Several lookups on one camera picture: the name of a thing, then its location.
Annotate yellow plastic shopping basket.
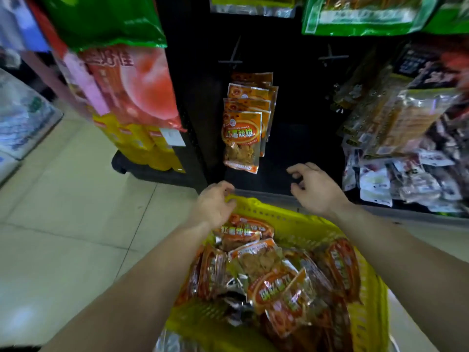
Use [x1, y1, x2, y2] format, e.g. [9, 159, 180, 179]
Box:
[165, 195, 391, 352]

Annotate strip of orange-beige packets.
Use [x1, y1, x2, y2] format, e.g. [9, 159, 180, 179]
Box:
[339, 66, 459, 156]

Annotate pile of orange snack packets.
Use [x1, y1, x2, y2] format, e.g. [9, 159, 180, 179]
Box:
[175, 214, 363, 352]

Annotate hanging yellow red-label packets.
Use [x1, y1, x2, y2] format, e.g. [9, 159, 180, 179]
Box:
[91, 113, 186, 174]

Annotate yellow-edged dark stick packet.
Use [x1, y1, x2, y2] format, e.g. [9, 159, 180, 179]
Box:
[209, 0, 297, 19]

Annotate metal peg hook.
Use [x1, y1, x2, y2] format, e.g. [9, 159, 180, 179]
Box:
[318, 44, 349, 66]
[218, 36, 243, 68]

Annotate green-bordered skewer packet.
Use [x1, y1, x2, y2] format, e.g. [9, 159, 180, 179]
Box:
[302, 0, 440, 36]

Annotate pile of small white packets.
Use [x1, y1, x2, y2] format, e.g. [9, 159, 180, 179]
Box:
[341, 113, 469, 217]

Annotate person's left forearm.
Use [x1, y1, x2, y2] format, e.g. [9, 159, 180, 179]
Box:
[40, 221, 212, 352]

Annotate green apple print bag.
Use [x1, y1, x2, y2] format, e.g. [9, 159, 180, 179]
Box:
[38, 0, 168, 52]

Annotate white printed sack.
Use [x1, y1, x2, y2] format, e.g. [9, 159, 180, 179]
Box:
[0, 67, 64, 161]

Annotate cartoon print packet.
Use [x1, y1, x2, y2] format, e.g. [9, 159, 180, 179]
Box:
[0, 0, 50, 54]

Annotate person's right hand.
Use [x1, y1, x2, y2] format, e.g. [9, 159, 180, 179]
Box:
[286, 162, 349, 219]

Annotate green stick snack packet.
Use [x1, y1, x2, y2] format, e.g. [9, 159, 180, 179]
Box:
[423, 0, 469, 35]

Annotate person's left hand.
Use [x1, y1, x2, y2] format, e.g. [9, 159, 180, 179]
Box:
[189, 180, 237, 231]

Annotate black base plinth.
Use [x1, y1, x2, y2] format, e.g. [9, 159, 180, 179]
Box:
[111, 150, 198, 187]

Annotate pink peach print bag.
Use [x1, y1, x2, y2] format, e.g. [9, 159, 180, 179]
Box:
[79, 45, 186, 132]

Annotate white price card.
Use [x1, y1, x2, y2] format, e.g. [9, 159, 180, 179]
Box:
[159, 128, 187, 147]

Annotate person's right forearm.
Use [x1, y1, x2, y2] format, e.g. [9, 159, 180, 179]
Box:
[331, 203, 469, 352]

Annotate blue printed sack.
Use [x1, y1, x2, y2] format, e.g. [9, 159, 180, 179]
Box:
[0, 152, 21, 186]

